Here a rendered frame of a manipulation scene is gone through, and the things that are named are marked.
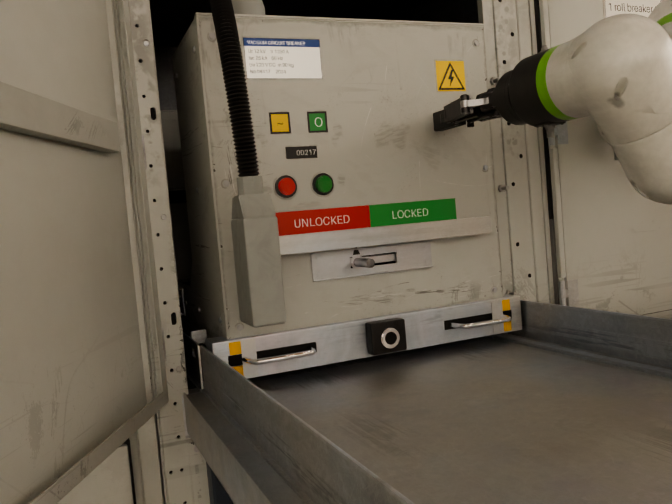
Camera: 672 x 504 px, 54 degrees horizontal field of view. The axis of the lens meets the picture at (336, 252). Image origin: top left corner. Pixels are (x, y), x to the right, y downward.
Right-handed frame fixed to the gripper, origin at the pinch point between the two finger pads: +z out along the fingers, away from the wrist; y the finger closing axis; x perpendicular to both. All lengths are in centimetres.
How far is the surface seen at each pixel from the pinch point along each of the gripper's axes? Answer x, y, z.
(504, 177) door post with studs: -9.7, 16.1, 7.9
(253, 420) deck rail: -35, -42, -20
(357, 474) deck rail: -32, -42, -49
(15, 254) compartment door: -15, -63, -19
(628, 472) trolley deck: -38, -16, -48
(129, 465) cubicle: -46, -53, 6
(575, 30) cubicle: 16.4, 32.8, 5.4
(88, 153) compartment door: -3, -55, -2
